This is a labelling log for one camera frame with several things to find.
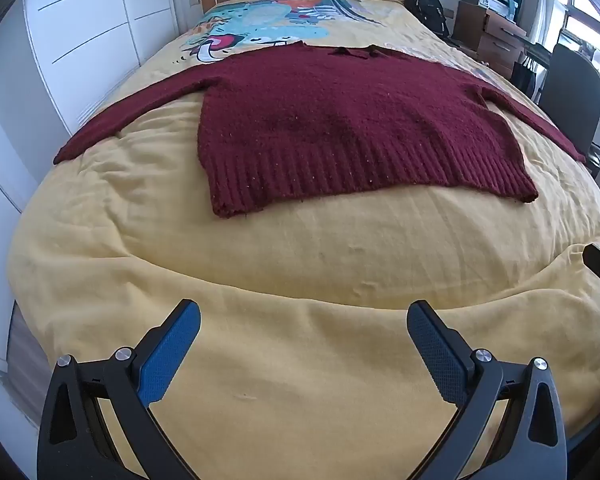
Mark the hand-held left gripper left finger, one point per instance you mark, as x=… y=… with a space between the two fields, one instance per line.
x=172 y=345

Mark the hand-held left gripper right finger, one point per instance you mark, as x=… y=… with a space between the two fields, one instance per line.
x=432 y=347

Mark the maroon knitted sweater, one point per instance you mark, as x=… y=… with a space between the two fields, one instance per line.
x=330 y=125

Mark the yellow printed bed blanket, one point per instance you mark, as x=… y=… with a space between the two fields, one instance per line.
x=280 y=285

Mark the grey office chair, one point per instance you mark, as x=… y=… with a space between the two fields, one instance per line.
x=572 y=90

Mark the black bag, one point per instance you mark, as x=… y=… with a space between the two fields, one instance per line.
x=527 y=77

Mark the window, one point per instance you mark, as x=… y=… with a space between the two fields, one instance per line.
x=580 y=15

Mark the wooden drawer cabinet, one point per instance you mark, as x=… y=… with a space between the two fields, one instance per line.
x=495 y=35

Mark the black backpack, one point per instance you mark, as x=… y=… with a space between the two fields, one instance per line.
x=427 y=7

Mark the white wardrobe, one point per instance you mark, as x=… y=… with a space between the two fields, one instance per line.
x=95 y=20

